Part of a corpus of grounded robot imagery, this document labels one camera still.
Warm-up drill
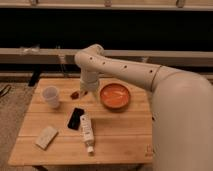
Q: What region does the orange bowl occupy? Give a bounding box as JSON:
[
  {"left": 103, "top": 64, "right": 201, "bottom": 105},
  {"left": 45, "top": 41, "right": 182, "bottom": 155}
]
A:
[{"left": 100, "top": 83, "right": 130, "bottom": 109}]

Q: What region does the wooden table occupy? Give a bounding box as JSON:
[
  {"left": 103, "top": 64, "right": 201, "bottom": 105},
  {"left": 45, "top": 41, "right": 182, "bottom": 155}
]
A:
[{"left": 8, "top": 77, "right": 158, "bottom": 167}]

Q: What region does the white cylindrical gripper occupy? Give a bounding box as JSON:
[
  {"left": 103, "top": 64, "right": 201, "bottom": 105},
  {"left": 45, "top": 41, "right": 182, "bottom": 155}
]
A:
[{"left": 70, "top": 70, "right": 99, "bottom": 99}]

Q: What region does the translucent plastic cup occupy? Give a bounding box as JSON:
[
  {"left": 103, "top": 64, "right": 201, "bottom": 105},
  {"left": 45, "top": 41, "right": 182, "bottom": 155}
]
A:
[{"left": 41, "top": 86, "right": 60, "bottom": 109}]

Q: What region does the beige rectangular block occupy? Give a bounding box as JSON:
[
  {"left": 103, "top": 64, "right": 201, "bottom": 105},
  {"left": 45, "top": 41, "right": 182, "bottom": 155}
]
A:
[{"left": 35, "top": 126, "right": 58, "bottom": 150}]

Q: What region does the black rectangular eraser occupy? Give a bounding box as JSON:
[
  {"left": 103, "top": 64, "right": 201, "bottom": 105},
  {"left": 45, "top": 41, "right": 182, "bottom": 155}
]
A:
[{"left": 67, "top": 108, "right": 84, "bottom": 130}]

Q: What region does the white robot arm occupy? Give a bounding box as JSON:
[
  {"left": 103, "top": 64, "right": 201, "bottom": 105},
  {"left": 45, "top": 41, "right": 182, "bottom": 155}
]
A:
[{"left": 74, "top": 44, "right": 213, "bottom": 171}]

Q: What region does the white tube with cap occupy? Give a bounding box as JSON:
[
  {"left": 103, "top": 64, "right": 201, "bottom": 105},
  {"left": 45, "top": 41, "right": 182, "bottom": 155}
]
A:
[{"left": 80, "top": 114, "right": 95, "bottom": 154}]

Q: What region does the black cable on floor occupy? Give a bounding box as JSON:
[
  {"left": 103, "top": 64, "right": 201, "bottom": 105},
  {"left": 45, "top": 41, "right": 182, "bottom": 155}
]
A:
[{"left": 0, "top": 84, "right": 12, "bottom": 98}]

